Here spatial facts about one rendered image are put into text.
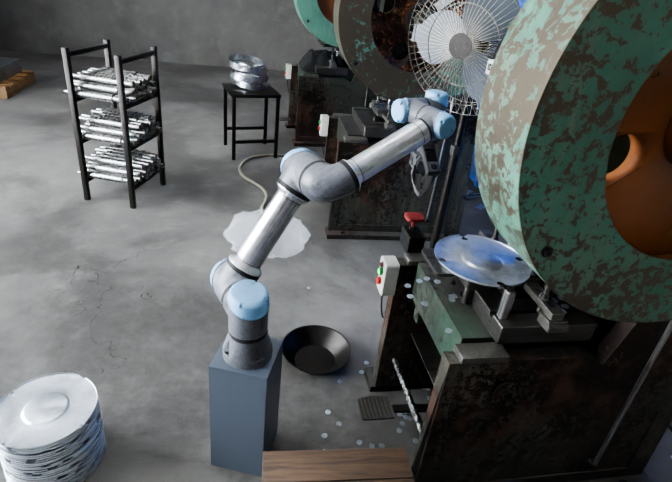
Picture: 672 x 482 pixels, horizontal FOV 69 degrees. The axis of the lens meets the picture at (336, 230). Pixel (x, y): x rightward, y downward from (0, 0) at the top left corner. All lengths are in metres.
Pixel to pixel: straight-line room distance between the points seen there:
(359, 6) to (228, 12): 5.36
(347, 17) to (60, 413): 2.00
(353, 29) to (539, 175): 1.79
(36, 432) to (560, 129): 1.59
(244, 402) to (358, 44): 1.75
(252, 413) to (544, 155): 1.14
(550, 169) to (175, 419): 1.58
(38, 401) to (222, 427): 0.58
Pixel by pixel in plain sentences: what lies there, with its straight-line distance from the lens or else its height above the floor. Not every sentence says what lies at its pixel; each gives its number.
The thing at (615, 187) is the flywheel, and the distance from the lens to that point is 1.10.
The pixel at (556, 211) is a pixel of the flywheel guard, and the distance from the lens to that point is 0.95.
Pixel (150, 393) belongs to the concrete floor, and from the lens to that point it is 2.11.
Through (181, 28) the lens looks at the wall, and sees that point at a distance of 7.87.
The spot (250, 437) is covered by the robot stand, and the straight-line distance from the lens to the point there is 1.71.
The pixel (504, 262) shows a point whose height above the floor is 0.78.
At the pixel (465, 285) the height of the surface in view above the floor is 0.71.
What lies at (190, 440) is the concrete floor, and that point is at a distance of 1.95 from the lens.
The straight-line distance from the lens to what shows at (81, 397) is 1.84.
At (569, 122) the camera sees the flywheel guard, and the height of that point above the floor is 1.34.
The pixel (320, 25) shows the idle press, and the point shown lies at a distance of 4.27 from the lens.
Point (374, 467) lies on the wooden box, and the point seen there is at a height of 0.35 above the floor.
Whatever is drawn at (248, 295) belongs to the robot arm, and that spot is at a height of 0.68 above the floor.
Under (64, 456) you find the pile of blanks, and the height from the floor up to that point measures 0.15.
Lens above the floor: 1.52
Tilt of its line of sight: 28 degrees down
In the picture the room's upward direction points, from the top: 7 degrees clockwise
